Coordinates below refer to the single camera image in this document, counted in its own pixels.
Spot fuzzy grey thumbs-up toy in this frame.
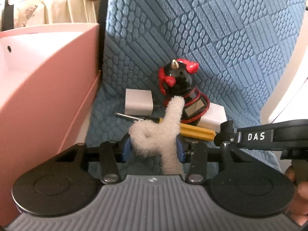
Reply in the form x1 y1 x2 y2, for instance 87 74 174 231
128 96 184 176

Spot white rectangular block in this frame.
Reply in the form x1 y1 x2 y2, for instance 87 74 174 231
197 103 227 133

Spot black red devil duck figurine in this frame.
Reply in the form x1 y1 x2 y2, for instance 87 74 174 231
158 59 210 126

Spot person right hand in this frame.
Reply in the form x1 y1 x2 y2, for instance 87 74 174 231
284 165 308 226

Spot pink storage box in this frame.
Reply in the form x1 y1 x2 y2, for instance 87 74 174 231
1 23 101 226

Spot blue textured sofa cover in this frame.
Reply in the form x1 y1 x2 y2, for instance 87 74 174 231
85 0 308 181

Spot beige floral bed skirt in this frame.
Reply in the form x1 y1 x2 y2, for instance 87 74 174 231
14 0 100 28

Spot yellow handled screwdriver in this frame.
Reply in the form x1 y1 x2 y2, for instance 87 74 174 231
114 112 216 141

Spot grey wall charger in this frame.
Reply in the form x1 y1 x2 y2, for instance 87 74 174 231
124 89 154 116

